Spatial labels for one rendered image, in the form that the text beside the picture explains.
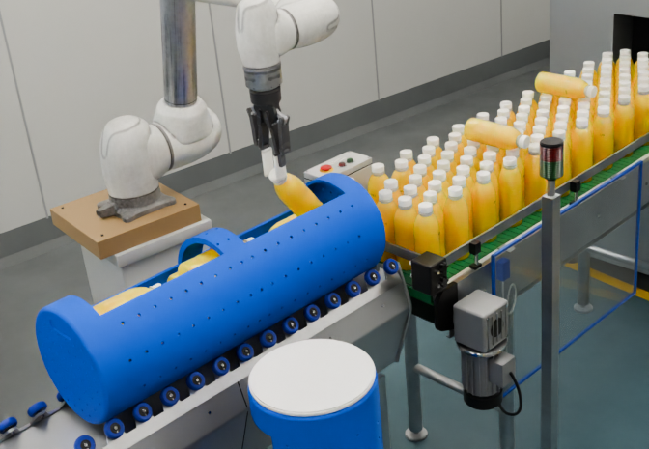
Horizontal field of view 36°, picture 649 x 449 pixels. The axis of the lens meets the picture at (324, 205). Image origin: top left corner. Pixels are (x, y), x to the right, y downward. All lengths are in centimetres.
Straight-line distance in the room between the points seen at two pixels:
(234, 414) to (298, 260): 40
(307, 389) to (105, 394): 42
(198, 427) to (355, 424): 43
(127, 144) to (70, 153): 245
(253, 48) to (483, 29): 479
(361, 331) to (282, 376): 51
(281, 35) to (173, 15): 61
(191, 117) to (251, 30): 74
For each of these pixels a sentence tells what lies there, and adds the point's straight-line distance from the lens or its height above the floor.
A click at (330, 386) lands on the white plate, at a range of 213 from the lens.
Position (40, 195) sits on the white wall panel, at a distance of 534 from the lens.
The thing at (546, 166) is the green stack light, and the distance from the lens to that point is 270.
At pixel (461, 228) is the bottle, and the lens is 280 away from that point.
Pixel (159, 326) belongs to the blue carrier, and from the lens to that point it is 218.
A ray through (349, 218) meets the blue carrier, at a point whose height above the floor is 118.
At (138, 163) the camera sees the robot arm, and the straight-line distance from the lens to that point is 292.
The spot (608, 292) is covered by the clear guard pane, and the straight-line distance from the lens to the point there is 342.
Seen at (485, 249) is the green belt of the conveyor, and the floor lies 90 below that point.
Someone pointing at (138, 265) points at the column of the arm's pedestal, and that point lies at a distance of 294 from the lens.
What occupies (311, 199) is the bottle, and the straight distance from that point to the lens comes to 251.
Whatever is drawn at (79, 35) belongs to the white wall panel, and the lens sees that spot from 523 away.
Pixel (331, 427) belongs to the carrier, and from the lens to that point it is 209.
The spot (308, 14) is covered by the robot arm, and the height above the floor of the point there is 170.
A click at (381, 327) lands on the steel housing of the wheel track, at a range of 270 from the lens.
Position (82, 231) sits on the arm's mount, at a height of 106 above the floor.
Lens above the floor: 227
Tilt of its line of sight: 25 degrees down
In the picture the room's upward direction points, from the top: 6 degrees counter-clockwise
